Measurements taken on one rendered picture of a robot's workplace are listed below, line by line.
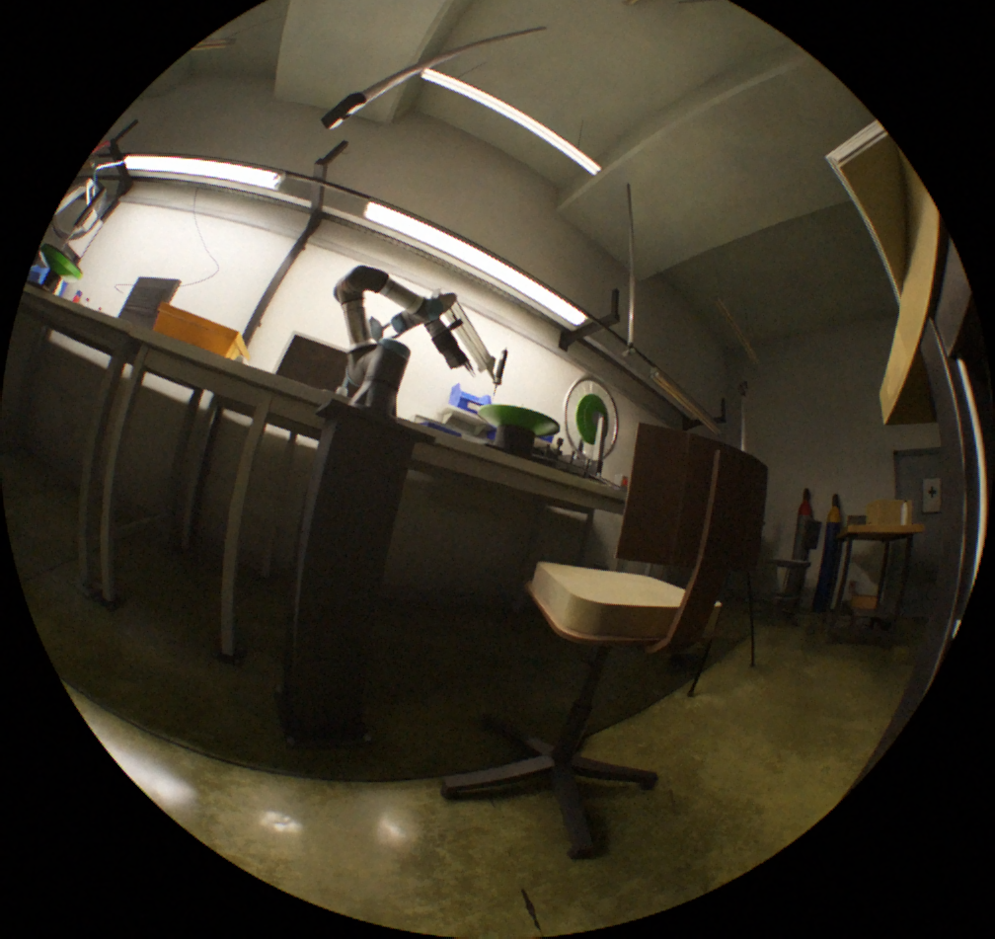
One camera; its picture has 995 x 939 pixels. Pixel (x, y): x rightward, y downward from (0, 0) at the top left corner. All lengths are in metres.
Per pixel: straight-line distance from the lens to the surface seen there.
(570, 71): 3.57
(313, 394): 0.92
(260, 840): 0.81
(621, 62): 3.54
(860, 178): 0.31
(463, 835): 0.86
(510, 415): 1.04
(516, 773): 0.91
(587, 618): 0.53
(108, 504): 1.28
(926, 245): 0.32
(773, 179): 3.53
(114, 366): 1.30
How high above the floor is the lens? 0.74
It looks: 11 degrees up
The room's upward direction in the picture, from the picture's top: 13 degrees clockwise
